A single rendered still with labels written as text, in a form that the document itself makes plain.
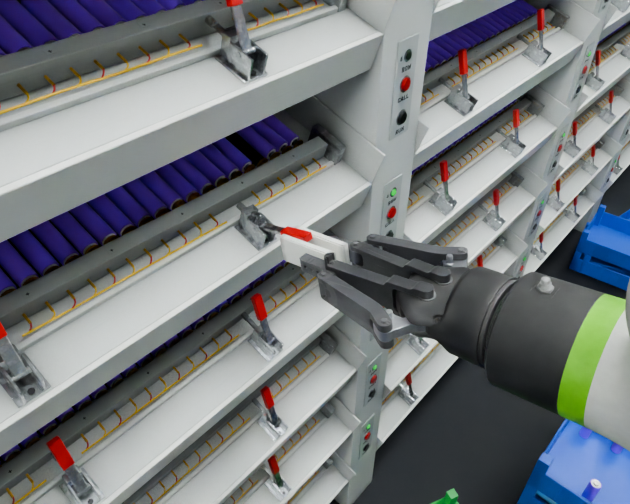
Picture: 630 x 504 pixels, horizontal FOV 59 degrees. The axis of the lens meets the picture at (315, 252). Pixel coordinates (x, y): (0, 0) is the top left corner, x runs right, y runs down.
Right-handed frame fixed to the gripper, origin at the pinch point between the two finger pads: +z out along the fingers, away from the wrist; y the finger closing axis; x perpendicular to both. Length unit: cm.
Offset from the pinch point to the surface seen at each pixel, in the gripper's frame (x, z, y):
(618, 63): -20, 13, 133
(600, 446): -64, -19, 46
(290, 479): -56, 19, 2
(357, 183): -1.5, 7.7, 16.1
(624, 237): -84, 8, 152
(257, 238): -0.2, 7.5, -1.1
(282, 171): 3.0, 11.8, 7.7
